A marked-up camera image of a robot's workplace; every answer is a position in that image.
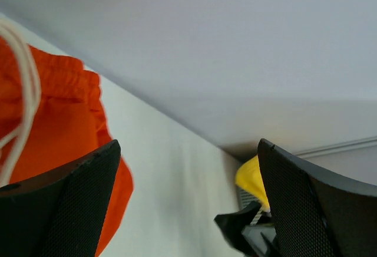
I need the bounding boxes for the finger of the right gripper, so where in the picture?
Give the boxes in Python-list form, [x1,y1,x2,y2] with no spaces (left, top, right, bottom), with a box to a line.
[214,201,261,254]

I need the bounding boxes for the yellow shorts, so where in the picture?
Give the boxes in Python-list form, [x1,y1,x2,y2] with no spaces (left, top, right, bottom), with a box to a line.
[235,155,270,212]

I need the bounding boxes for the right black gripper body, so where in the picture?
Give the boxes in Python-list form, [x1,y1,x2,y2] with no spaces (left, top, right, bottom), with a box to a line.
[242,223,280,257]

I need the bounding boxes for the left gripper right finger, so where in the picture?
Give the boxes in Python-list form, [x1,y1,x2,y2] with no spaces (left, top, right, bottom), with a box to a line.
[257,139,376,256]

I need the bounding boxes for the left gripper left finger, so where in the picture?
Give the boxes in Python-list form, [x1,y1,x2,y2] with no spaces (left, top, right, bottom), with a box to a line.
[1,140,121,256]

